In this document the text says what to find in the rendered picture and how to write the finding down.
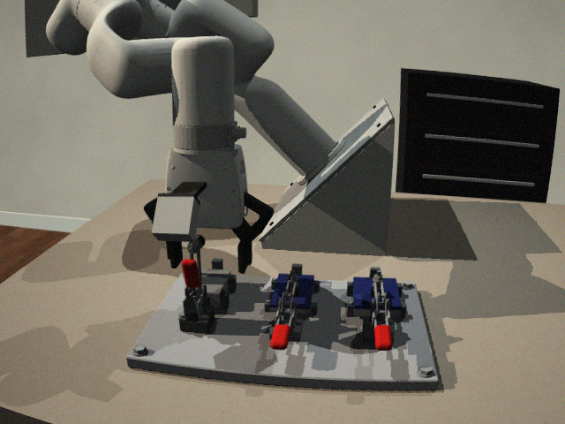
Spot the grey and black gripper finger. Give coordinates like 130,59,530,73
144,197,183,269
232,192,274,274

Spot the blue rectangular block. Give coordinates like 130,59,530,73
353,277,401,317
270,274,314,314

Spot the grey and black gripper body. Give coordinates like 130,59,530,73
165,142,249,229

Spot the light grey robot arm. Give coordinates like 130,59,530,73
46,0,345,242

